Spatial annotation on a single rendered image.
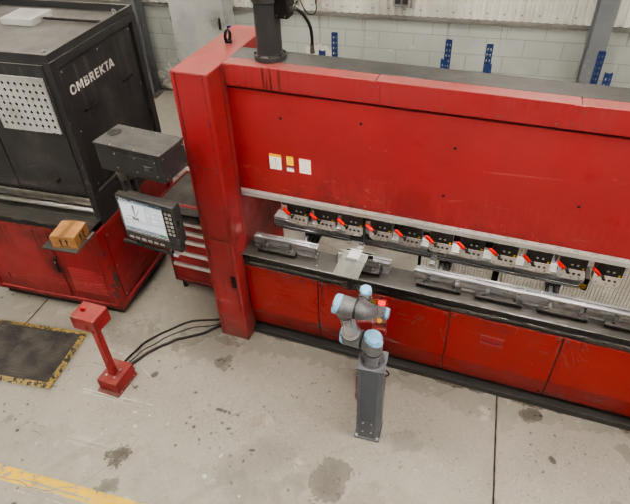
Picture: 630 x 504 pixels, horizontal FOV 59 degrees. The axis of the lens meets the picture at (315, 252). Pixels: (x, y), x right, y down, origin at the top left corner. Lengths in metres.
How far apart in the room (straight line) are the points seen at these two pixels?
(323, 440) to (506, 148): 2.32
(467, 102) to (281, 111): 1.12
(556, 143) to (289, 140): 1.56
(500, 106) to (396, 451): 2.38
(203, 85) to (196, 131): 0.33
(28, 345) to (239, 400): 1.93
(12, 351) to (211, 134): 2.72
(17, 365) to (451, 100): 3.92
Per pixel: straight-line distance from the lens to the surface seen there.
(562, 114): 3.18
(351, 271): 3.83
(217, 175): 3.75
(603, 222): 3.54
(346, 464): 4.08
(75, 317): 4.21
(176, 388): 4.60
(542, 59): 7.83
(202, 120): 3.59
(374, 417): 3.94
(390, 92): 3.24
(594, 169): 3.35
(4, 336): 5.53
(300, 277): 4.15
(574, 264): 3.72
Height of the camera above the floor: 3.57
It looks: 40 degrees down
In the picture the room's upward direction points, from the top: 2 degrees counter-clockwise
